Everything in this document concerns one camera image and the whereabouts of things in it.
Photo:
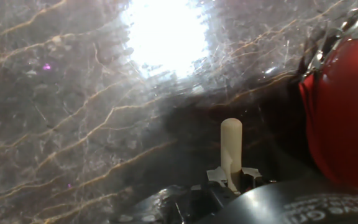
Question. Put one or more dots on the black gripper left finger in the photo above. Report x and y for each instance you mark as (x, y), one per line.
(214, 183)

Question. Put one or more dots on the red drum with white head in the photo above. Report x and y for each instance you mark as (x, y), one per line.
(343, 109)

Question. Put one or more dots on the light wooden drumstick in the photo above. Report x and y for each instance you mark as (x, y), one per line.
(231, 146)

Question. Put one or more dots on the dark marble pattern mat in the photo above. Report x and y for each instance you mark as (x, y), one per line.
(104, 109)

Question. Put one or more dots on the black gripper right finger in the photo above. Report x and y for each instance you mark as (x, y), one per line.
(253, 177)

